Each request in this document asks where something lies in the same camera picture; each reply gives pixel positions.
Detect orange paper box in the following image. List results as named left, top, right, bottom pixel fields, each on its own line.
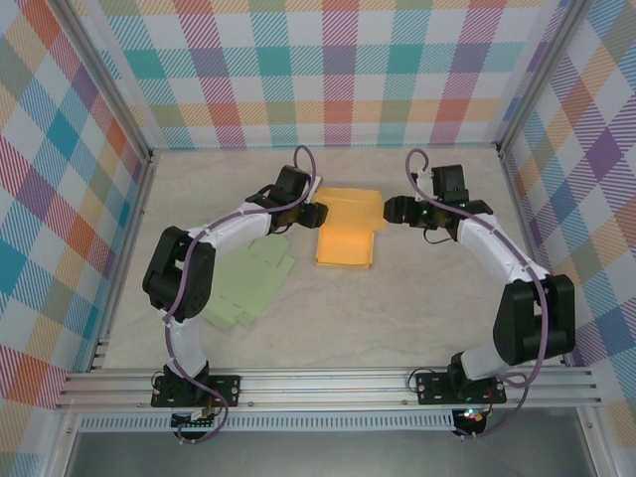
left=313, top=186, right=389, bottom=272

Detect green paper box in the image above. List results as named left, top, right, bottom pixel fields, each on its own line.
left=201, top=236, right=298, bottom=330

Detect small circuit board with light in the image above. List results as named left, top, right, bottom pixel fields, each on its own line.
left=454, top=406, right=488, bottom=426

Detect aluminium side rail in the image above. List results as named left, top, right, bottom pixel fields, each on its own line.
left=498, top=148, right=572, bottom=367
left=88, top=158, right=158, bottom=372

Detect aluminium frame post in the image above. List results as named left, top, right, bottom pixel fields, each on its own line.
left=496, top=0, right=592, bottom=155
left=54, top=0, right=155, bottom=165

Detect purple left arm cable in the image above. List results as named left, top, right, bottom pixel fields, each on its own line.
left=163, top=145, right=322, bottom=446

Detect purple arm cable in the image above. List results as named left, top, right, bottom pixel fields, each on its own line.
left=405, top=148, right=548, bottom=441
left=163, top=145, right=322, bottom=446

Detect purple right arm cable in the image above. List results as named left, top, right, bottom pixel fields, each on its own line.
left=405, top=148, right=548, bottom=441

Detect aluminium mounting rail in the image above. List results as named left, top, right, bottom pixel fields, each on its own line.
left=55, top=366, right=603, bottom=411

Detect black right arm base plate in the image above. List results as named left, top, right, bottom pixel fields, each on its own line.
left=415, top=370, right=508, bottom=406

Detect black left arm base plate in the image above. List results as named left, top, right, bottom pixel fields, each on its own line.
left=151, top=375, right=242, bottom=408

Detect slotted white cable duct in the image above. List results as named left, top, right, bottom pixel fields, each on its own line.
left=79, top=410, right=456, bottom=432

